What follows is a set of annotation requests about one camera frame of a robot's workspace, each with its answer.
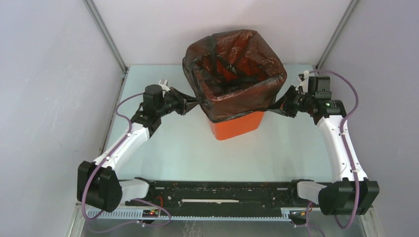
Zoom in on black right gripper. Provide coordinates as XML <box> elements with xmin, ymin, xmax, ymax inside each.
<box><xmin>268</xmin><ymin>85</ymin><xmax>314</xmax><ymax>118</ymax></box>

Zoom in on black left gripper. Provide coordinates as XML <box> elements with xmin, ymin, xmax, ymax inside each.
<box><xmin>157</xmin><ymin>87</ymin><xmax>202</xmax><ymax>117</ymax></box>

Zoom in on orange plastic trash bin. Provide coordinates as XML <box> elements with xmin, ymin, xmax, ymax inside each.
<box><xmin>207</xmin><ymin>112</ymin><xmax>265</xmax><ymax>141</ymax></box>

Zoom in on black plastic trash bag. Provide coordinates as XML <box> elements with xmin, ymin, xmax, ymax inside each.
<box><xmin>182</xmin><ymin>29</ymin><xmax>287</xmax><ymax>123</ymax></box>

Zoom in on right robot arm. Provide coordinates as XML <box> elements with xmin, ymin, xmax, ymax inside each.
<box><xmin>268</xmin><ymin>76</ymin><xmax>379</xmax><ymax>215</ymax></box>

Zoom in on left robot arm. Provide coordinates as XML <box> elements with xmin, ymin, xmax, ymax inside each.
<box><xmin>77</xmin><ymin>83</ymin><xmax>201</xmax><ymax>212</ymax></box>

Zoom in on small electronics board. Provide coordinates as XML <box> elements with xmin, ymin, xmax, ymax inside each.
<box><xmin>142</xmin><ymin>210</ymin><xmax>159</xmax><ymax>218</ymax></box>

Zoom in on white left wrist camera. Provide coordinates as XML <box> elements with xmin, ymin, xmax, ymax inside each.
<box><xmin>159</xmin><ymin>79</ymin><xmax>170</xmax><ymax>91</ymax></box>

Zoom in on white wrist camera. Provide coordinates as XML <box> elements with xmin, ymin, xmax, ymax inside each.
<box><xmin>295</xmin><ymin>70</ymin><xmax>316</xmax><ymax>95</ymax></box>
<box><xmin>159</xmin><ymin>79</ymin><xmax>170</xmax><ymax>91</ymax></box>

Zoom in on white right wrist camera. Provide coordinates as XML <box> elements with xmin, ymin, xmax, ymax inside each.
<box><xmin>295</xmin><ymin>70</ymin><xmax>316</xmax><ymax>95</ymax></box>

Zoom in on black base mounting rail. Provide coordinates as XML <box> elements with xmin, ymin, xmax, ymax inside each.
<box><xmin>143</xmin><ymin>180</ymin><xmax>309</xmax><ymax>217</ymax></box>

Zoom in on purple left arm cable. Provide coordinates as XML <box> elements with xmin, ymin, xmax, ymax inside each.
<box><xmin>81</xmin><ymin>92</ymin><xmax>172</xmax><ymax>235</ymax></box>

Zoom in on right aluminium corner post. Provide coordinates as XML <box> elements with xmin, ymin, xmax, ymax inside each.
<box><xmin>315</xmin><ymin>0</ymin><xmax>361</xmax><ymax>69</ymax></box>

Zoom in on aluminium corner post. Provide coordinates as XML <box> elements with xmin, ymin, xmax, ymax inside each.
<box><xmin>315</xmin><ymin>0</ymin><xmax>361</xmax><ymax>69</ymax></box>
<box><xmin>83</xmin><ymin>0</ymin><xmax>128</xmax><ymax>74</ymax></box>

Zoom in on grey slotted cable duct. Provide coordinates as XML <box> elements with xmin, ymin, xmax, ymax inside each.
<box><xmin>98</xmin><ymin>209</ymin><xmax>303</xmax><ymax>221</ymax></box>

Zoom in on left aluminium corner post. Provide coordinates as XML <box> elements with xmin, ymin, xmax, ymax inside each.
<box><xmin>83</xmin><ymin>0</ymin><xmax>128</xmax><ymax>74</ymax></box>

